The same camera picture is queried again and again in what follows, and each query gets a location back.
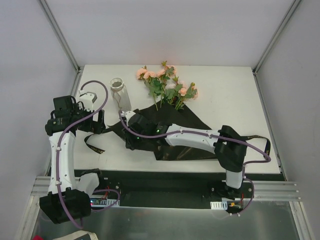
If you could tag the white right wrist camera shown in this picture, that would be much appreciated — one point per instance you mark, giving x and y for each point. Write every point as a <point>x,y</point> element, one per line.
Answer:
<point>125,116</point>

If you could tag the left white cable duct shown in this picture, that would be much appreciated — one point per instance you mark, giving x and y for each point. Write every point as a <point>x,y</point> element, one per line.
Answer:
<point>103,203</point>

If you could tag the aluminium frame post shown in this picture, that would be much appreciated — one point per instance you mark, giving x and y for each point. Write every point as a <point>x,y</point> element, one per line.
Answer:
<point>277,34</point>
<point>59,34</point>

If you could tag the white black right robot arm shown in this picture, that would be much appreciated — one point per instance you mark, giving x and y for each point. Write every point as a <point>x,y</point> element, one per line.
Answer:
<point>226,144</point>

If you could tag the right aluminium frame post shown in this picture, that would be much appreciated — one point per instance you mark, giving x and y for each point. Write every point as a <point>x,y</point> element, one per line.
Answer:
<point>277,34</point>

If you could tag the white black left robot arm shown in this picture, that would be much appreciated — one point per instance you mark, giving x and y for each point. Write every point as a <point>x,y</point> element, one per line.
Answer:
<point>68,198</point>

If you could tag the aluminium front frame rail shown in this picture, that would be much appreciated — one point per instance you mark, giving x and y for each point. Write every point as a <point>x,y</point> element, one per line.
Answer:
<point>284,191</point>

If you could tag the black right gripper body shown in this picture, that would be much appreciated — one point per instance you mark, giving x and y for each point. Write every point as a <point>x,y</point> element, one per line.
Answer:
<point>131,140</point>

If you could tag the black ribbon gold lettering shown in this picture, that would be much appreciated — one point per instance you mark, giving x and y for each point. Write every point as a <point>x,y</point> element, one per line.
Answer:
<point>267,148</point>

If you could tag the white ribbed ceramic vase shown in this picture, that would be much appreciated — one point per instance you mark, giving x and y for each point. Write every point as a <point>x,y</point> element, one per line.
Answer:
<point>120,95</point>

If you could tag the right white cable duct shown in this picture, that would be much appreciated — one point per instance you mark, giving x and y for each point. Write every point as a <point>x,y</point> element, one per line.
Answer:
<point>226,205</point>

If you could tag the black paper flower wrap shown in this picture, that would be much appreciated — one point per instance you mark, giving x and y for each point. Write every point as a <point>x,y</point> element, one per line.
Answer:
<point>167,114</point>

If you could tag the red cloth item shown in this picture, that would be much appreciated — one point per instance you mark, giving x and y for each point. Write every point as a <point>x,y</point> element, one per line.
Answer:
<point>37,237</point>

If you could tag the left aluminium frame post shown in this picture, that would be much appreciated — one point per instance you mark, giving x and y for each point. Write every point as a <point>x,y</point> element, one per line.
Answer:
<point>59,34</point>

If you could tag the pink artificial flower bouquet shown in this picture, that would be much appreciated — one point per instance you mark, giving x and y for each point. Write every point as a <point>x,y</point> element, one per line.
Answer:
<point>165,86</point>

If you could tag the cream tote bag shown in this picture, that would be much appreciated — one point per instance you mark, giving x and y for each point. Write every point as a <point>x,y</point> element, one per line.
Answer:
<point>79,235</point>

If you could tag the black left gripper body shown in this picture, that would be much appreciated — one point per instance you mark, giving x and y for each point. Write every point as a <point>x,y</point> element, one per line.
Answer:
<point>93,124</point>

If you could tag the white cable duct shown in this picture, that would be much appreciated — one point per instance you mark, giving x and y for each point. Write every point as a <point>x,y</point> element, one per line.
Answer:
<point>226,205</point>
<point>103,203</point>

